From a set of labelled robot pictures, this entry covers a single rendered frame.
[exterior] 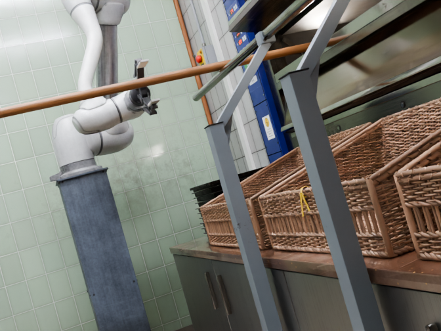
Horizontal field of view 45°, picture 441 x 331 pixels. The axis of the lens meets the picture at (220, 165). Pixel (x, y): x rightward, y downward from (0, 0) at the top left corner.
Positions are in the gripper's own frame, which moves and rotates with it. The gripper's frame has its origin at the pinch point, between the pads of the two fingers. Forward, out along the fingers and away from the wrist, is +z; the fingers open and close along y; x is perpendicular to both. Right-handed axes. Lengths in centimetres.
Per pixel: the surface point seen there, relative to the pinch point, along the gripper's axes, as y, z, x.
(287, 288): 69, 48, -7
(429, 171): 47, 104, -11
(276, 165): 39, -24, -48
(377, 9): 3, 44, -61
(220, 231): 56, -9, -12
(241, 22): -20, -18, -47
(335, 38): 3, 19, -61
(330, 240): 54, 87, -1
